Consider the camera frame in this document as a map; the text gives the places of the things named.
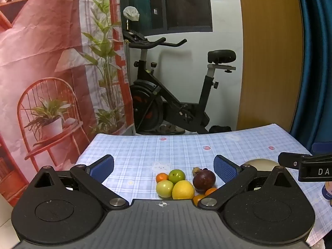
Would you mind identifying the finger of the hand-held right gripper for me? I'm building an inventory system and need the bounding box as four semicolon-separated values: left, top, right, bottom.
278;152;310;167

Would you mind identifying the white cloth cap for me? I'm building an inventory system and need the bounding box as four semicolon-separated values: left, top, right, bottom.
123;6;140;21

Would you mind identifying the checked light blue tablecloth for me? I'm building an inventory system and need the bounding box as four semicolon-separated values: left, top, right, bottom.
66;124;332;247

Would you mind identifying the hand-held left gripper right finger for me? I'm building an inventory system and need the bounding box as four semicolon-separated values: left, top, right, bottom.
198;155;298;210

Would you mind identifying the yellow citrus fruit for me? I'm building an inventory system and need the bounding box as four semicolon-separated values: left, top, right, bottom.
172;180;195;200

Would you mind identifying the dark purple mangosteen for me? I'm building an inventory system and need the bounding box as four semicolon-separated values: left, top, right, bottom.
193;170;216;192

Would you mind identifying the wooden door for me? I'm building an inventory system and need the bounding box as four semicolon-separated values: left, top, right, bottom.
237;0;304;133

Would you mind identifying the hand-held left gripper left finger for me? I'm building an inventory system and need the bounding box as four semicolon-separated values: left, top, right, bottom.
28;154;129;209

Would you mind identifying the dark window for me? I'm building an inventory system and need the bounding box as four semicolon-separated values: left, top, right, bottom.
121;0;213;35

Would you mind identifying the pair of sandals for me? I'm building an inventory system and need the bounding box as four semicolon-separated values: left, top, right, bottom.
156;124;186;135

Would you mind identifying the printed pink backdrop cloth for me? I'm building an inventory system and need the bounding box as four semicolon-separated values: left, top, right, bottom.
0;0;135;208

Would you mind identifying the beige plate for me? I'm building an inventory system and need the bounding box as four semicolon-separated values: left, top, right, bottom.
241;159;279;172

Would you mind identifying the black floor item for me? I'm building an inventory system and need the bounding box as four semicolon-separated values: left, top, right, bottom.
209;126;232;134

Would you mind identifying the small printed bottle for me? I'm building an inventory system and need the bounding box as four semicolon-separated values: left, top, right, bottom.
322;182;332;201

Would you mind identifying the green apple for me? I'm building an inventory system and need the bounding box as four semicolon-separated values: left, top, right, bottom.
168;169;186;184
156;181;174;198

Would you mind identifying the blue curtain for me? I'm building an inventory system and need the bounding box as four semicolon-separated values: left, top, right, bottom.
289;0;332;156

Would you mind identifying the black exercise bike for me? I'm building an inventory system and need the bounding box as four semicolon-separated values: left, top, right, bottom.
122;5;237;135

